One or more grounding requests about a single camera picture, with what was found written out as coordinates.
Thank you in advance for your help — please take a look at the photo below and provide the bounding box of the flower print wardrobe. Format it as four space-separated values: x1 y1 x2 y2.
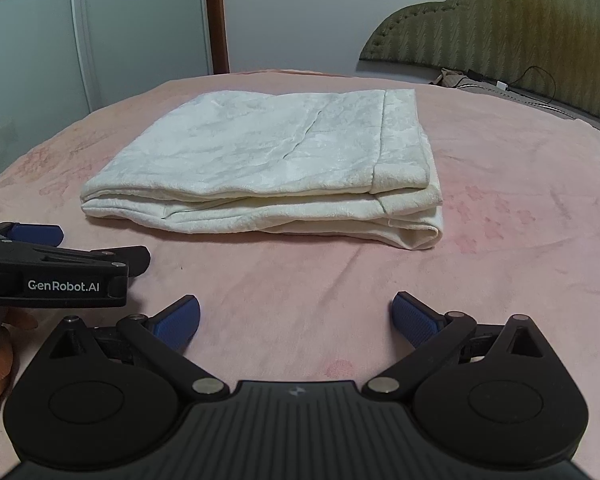
0 0 216 187

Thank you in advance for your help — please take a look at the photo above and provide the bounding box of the brown wooden door frame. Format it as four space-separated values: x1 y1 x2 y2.
203 0 231 75

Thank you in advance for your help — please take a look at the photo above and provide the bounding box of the grey pillow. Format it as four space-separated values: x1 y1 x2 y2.
430 66 600 145

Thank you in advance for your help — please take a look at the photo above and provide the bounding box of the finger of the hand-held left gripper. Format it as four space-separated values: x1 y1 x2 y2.
44 245 152 279
0 218 64 249

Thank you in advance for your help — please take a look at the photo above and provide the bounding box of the olive padded headboard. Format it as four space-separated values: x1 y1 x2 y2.
358 0 600 129

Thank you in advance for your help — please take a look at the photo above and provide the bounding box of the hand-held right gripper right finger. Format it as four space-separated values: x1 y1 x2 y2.
362 291 556 401

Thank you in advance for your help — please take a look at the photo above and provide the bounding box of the thin black charger cable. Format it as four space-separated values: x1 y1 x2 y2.
467 64 583 122

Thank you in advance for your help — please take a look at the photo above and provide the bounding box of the pink blanket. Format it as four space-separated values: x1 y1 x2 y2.
0 70 600 480

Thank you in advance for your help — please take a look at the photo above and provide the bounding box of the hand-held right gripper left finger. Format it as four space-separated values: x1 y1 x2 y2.
47 294 231 401

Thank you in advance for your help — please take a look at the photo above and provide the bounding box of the white cream blanket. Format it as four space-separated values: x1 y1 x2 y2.
80 88 446 252

